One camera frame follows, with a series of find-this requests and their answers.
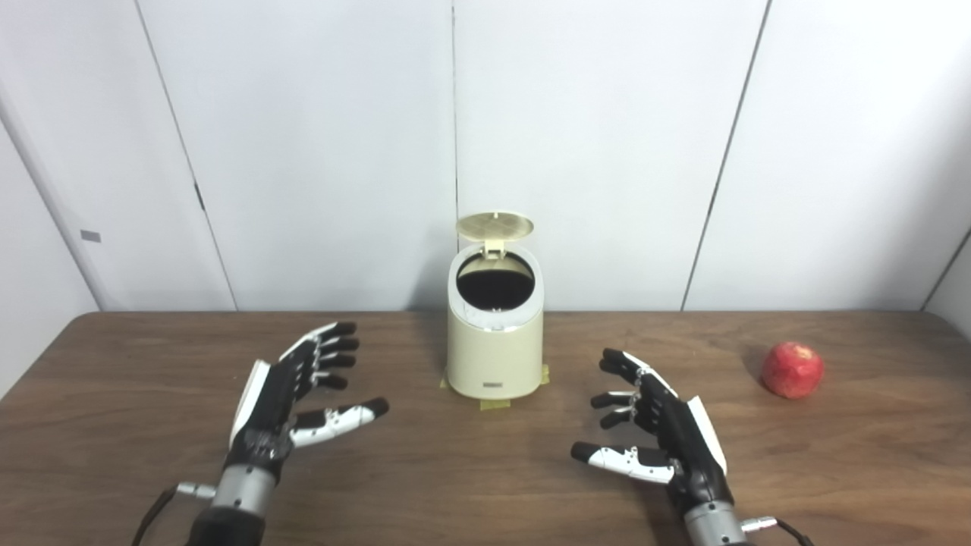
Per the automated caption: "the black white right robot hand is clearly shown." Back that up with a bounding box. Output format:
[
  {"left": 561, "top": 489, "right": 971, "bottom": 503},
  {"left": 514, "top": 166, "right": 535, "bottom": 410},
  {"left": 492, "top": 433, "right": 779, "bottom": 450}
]
[{"left": 570, "top": 348, "right": 735, "bottom": 516}]

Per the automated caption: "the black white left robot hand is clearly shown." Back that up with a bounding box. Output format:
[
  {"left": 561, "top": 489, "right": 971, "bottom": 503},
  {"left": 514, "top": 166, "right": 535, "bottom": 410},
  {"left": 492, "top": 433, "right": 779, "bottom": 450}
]
[{"left": 225, "top": 322, "right": 390, "bottom": 482}]

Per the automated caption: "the red apple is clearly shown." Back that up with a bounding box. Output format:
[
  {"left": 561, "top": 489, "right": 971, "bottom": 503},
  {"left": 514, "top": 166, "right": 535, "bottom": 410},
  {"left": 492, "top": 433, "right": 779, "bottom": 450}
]
[{"left": 762, "top": 341, "right": 825, "bottom": 400}]

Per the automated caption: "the cream-colored bin body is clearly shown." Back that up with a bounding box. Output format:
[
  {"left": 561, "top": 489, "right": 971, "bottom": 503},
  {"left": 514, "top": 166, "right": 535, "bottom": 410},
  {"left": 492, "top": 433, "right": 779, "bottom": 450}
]
[{"left": 445, "top": 243, "right": 545, "bottom": 401}]

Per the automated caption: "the cream round bin lid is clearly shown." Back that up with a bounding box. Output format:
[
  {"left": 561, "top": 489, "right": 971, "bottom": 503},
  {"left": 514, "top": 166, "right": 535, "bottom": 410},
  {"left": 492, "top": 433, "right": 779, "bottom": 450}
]
[{"left": 456, "top": 212, "right": 534, "bottom": 262}]

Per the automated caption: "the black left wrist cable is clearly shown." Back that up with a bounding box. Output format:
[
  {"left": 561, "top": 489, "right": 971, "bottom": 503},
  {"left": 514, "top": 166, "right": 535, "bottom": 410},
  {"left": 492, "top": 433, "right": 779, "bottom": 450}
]
[{"left": 130, "top": 482, "right": 217, "bottom": 546}]

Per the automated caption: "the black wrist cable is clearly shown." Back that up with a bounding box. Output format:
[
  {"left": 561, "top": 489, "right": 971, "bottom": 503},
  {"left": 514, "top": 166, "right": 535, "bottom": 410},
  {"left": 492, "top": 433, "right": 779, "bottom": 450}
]
[
  {"left": 130, "top": 482, "right": 217, "bottom": 546},
  {"left": 740, "top": 516, "right": 816, "bottom": 546}
]

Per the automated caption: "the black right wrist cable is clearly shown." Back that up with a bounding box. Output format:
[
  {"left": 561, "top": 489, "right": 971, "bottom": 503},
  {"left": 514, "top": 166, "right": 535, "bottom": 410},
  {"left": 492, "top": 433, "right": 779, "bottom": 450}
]
[{"left": 740, "top": 516, "right": 816, "bottom": 546}]

